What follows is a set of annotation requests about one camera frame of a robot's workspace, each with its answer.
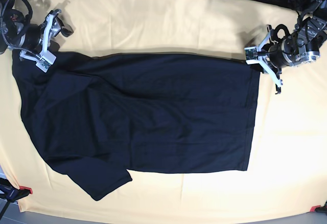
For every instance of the right red-black table clamp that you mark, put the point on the right red-black table clamp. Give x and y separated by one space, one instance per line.
320 209

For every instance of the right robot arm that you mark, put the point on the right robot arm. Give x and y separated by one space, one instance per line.
16 18

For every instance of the red-black table clamp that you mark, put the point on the red-black table clamp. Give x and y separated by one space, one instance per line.
11 194
320 209

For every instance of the dark navy T-shirt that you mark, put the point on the dark navy T-shirt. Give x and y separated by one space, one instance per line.
96 119

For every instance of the left red-black table clamp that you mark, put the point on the left red-black table clamp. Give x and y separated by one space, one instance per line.
11 194

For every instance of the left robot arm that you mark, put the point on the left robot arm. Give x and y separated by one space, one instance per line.
308 36

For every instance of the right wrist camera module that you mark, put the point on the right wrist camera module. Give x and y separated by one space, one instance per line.
45 61

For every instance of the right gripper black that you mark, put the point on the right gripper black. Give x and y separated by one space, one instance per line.
38 38

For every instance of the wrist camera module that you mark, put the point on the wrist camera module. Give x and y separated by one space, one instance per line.
45 61
252 55

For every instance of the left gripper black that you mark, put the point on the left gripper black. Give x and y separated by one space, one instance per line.
280 56

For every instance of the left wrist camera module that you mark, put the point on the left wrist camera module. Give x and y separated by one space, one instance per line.
252 55

